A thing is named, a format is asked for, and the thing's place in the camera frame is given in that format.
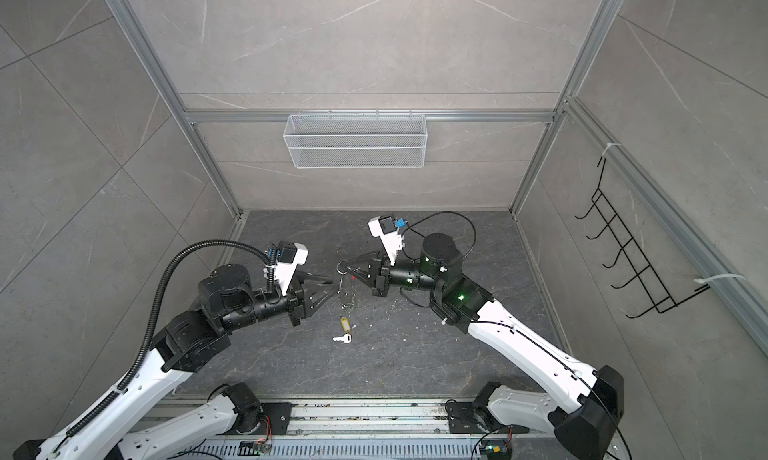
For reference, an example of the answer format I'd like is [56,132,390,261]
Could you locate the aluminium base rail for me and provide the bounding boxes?
[175,398,528,459]

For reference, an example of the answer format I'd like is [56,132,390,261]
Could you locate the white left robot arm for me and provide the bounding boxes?
[13,264,333,459]

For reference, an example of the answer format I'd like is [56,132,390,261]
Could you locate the aluminium frame profiles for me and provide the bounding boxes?
[104,0,767,351]

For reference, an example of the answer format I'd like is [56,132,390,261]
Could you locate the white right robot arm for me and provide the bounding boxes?
[337,233,624,459]

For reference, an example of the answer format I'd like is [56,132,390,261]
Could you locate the black corrugated cable conduit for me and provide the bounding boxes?
[65,239,274,438]

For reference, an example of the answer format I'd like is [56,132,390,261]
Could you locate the silver bare key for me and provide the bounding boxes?
[333,333,351,344]

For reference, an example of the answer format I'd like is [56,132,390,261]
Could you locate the white wire mesh basket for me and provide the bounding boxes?
[283,114,428,169]

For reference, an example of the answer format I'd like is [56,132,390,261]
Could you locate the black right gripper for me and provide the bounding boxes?
[344,248,448,300]

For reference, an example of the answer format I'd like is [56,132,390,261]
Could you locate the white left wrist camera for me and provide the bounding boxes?
[263,240,309,296]

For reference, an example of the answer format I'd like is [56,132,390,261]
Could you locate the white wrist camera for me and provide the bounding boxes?
[368,214,405,265]
[263,240,309,296]

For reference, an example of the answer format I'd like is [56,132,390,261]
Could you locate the black right camera cable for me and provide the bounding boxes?
[403,210,478,263]

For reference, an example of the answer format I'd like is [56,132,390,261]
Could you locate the green capped key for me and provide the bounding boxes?
[338,276,355,310]

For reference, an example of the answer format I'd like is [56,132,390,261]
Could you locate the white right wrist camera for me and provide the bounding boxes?
[368,214,405,265]

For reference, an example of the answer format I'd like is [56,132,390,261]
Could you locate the black wire hook rack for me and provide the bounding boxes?
[574,157,711,320]

